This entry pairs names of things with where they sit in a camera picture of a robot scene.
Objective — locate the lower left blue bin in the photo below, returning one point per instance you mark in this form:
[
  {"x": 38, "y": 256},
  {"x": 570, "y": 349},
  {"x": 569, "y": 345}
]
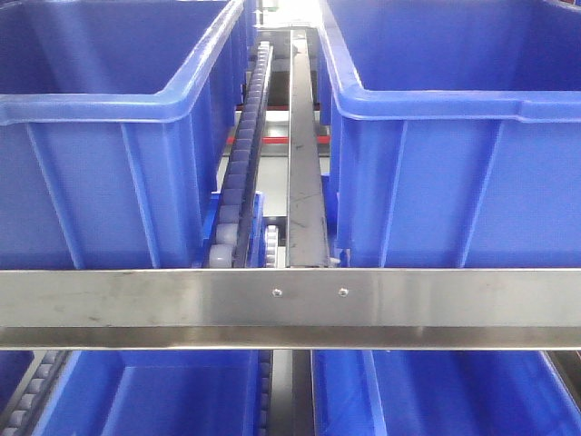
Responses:
[{"x": 157, "y": 393}]

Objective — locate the blue plastic bin centre-right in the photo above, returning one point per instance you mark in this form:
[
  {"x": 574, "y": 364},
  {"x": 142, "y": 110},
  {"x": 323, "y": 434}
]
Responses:
[{"x": 455, "y": 131}]

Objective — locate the stainless steel shelf rack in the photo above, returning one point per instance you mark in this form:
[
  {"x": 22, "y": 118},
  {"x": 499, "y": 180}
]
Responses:
[{"x": 409, "y": 309}]

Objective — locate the lower right blue bin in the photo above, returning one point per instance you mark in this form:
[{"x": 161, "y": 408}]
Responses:
[{"x": 440, "y": 393}]

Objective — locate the roller conveyor track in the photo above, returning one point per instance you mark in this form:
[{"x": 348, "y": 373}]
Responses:
[{"x": 237, "y": 228}]

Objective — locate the steel divider rail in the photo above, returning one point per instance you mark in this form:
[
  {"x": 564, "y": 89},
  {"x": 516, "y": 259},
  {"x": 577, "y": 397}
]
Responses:
[{"x": 307, "y": 237}]

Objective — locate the blue plastic bin centre-left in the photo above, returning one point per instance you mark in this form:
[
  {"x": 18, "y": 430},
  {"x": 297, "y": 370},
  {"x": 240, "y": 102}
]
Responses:
[{"x": 114, "y": 115}]

